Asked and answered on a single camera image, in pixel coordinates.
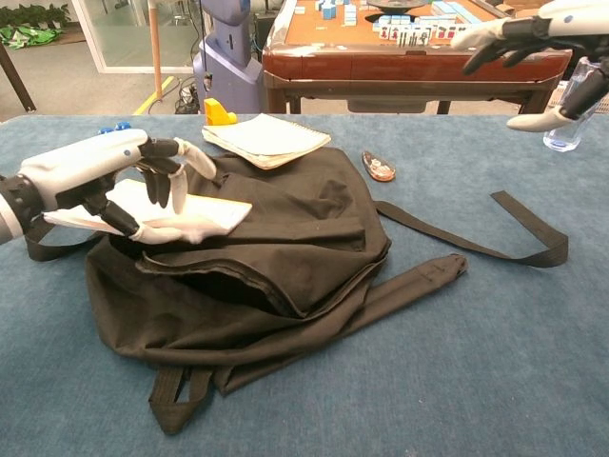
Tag blue-grey machine pedestal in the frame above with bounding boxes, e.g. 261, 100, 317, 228
192, 0, 265, 115

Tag white booklet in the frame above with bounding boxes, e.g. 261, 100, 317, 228
42, 178, 253, 237

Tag wooden pole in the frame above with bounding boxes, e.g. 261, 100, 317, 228
147, 0, 164, 101

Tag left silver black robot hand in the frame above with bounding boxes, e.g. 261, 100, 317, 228
21, 128, 218, 247

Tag black fabric backpack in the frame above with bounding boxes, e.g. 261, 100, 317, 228
26, 146, 570, 435

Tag green potted plants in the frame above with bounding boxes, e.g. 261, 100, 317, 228
0, 3, 71, 49

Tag black cable tangle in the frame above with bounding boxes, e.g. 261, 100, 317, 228
173, 75, 201, 115

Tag orange building block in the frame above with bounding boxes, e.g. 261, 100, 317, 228
204, 97, 238, 127

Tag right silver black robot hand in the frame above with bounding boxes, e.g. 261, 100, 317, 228
449, 0, 609, 132

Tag clear plastic water bottle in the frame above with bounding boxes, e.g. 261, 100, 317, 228
542, 56, 599, 153

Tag small metal keychain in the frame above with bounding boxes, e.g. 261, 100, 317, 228
362, 149, 397, 183

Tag beige spiral notebook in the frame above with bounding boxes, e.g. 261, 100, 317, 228
201, 112, 333, 170

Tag blue felt table cloth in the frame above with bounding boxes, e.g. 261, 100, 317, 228
0, 112, 609, 457

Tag standing mahjong tile row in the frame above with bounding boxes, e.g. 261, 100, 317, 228
373, 13, 470, 48

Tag brown mahjong table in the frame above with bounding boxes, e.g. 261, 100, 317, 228
261, 0, 575, 115

